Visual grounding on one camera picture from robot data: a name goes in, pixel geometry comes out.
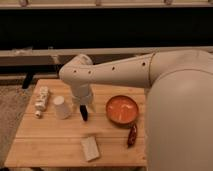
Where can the orange bowl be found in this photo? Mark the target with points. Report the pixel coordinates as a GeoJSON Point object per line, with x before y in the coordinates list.
{"type": "Point", "coordinates": [122, 110]}

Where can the black rectangular block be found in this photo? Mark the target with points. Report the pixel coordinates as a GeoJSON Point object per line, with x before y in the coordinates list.
{"type": "Point", "coordinates": [84, 113]}

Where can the beige sponge block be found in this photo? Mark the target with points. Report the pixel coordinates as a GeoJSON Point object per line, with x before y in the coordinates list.
{"type": "Point", "coordinates": [90, 148]}

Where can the dark red chili pepper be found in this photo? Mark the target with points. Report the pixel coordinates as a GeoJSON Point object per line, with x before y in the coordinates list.
{"type": "Point", "coordinates": [132, 136]}

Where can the white toy block stack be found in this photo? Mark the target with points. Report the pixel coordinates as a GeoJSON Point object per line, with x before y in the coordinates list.
{"type": "Point", "coordinates": [42, 98]}

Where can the wooden table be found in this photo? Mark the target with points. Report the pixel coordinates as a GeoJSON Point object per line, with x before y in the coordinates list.
{"type": "Point", "coordinates": [51, 142]}

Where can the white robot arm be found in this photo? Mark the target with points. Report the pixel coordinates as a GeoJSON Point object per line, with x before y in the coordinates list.
{"type": "Point", "coordinates": [179, 106]}

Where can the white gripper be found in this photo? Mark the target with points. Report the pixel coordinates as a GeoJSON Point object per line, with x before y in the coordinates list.
{"type": "Point", "coordinates": [82, 94]}

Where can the white paper cup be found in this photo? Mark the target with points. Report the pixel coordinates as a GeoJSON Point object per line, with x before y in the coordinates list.
{"type": "Point", "coordinates": [61, 108]}

